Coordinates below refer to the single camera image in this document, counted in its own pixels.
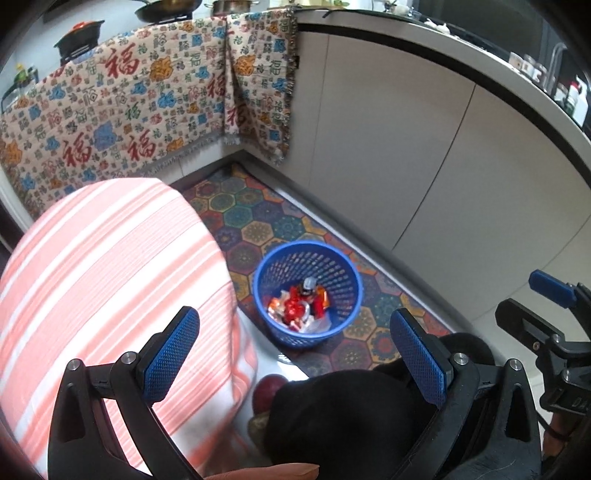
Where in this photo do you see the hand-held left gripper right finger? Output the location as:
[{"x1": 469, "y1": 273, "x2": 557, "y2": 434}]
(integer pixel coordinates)
[{"x1": 390, "y1": 308, "x2": 541, "y2": 480}]

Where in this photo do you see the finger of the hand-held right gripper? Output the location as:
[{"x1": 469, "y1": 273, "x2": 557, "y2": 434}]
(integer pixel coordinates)
[
  {"x1": 529, "y1": 270, "x2": 591, "y2": 309},
  {"x1": 495, "y1": 299, "x2": 575, "y2": 366}
]

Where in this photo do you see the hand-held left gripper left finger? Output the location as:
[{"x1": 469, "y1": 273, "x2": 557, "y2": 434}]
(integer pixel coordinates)
[{"x1": 47, "y1": 306, "x2": 201, "y2": 480}]

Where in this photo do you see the torn white wrapper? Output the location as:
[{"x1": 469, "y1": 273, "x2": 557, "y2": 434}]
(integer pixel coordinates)
[{"x1": 300, "y1": 316, "x2": 332, "y2": 334}]

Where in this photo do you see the crushed red can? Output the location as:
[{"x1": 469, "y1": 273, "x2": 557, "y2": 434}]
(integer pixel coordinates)
[{"x1": 283, "y1": 295, "x2": 315, "y2": 325}]

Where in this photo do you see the blue plastic basket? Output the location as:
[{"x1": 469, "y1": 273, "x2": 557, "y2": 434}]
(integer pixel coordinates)
[{"x1": 253, "y1": 240, "x2": 362, "y2": 348}]

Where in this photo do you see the person's right forearm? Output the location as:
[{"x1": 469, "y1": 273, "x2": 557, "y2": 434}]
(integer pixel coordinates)
[{"x1": 542, "y1": 413, "x2": 591, "y2": 480}]

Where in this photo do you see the person's left hand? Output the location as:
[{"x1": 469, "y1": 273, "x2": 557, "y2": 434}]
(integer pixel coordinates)
[{"x1": 203, "y1": 463, "x2": 320, "y2": 480}]

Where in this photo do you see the person's dark trouser leg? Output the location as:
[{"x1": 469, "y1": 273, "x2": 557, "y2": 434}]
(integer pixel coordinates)
[{"x1": 265, "y1": 332, "x2": 502, "y2": 480}]

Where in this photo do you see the orange striped tablecloth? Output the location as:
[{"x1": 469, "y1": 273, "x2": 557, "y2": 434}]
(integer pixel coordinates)
[{"x1": 0, "y1": 179, "x2": 260, "y2": 480}]

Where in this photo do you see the dark red round object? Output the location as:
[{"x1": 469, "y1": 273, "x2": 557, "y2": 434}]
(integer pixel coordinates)
[{"x1": 252, "y1": 375, "x2": 288, "y2": 415}]

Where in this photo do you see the hexagon patterned floor mat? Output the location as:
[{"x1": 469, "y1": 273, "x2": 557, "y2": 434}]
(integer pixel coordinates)
[{"x1": 178, "y1": 161, "x2": 454, "y2": 380}]

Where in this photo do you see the white plastic bottle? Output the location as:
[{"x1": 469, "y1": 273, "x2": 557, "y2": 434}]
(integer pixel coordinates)
[{"x1": 566, "y1": 80, "x2": 590, "y2": 117}]

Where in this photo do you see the white kitchen counter cabinet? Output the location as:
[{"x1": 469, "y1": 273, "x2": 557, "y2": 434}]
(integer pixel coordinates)
[{"x1": 291, "y1": 8, "x2": 591, "y2": 354}]

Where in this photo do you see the chrome kitchen faucet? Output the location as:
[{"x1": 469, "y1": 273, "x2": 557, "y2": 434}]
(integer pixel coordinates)
[{"x1": 547, "y1": 44, "x2": 567, "y2": 92}]

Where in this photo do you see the large printed blanket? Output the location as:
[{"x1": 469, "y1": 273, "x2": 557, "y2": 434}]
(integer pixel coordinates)
[{"x1": 0, "y1": 14, "x2": 237, "y2": 219}]

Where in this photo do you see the small printed blanket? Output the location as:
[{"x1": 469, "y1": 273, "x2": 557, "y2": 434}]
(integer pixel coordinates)
[{"x1": 224, "y1": 7, "x2": 299, "y2": 168}]

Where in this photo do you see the black clay pot red lid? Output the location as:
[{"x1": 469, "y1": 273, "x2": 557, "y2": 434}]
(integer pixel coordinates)
[{"x1": 53, "y1": 19, "x2": 106, "y2": 62}]

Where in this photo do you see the black wok with lid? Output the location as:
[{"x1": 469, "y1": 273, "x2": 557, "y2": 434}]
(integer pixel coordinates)
[{"x1": 134, "y1": 0, "x2": 205, "y2": 24}]

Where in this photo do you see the stainless steel pot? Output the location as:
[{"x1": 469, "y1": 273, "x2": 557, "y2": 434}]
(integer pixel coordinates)
[{"x1": 205, "y1": 0, "x2": 269, "y2": 17}]

